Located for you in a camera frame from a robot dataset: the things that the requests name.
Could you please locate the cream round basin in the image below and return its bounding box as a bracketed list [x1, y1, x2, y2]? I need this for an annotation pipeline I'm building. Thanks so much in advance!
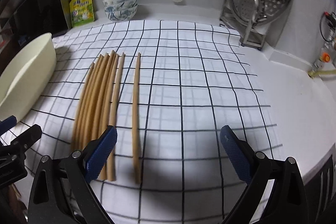
[0, 33, 56, 121]

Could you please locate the middle floral ceramic bowl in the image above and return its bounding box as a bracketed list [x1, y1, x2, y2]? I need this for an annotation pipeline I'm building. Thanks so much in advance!
[105, 0, 137, 12]

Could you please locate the steel dish rack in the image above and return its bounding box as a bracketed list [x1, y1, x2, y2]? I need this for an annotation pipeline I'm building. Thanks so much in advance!
[219, 0, 265, 51]

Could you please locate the white black checked cloth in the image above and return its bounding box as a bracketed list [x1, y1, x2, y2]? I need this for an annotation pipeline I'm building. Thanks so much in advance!
[1, 20, 282, 223]

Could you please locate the yellow seasoning pouch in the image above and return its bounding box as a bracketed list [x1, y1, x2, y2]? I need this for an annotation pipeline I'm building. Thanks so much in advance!
[70, 0, 95, 28]

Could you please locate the bottom floral ceramic bowl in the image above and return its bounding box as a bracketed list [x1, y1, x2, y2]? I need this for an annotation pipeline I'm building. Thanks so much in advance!
[105, 4, 138, 22]

